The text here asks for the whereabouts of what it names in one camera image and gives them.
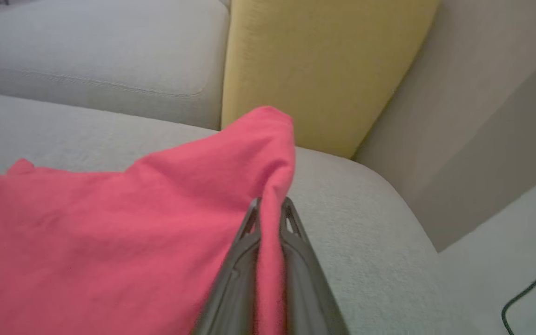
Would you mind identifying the grey sofa seat cushion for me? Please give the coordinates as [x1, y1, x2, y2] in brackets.
[0, 91, 482, 335]

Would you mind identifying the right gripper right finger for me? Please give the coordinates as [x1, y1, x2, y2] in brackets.
[280, 196, 350, 335]

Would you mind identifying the yellow sofa cushion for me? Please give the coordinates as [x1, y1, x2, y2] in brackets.
[221, 0, 441, 160]

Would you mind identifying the black floor cable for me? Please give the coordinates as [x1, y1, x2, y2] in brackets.
[501, 257, 536, 335]

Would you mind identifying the red garment striped white trim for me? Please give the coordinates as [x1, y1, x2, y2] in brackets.
[0, 106, 296, 335]

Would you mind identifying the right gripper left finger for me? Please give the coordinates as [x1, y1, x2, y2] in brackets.
[191, 198, 261, 335]

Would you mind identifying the grey sofa back cushion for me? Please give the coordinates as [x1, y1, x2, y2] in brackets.
[0, 0, 230, 131]

